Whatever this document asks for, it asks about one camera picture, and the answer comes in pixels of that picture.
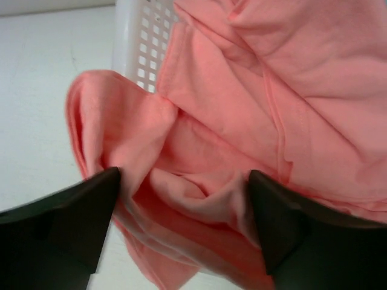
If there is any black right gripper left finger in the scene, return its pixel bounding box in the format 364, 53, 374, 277
1, 167, 120, 289

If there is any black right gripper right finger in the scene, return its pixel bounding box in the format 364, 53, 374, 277
247, 170, 386, 289

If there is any pink t-shirt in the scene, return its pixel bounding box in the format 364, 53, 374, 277
66, 1, 386, 289

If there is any white plastic basket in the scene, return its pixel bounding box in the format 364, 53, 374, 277
112, 0, 178, 92

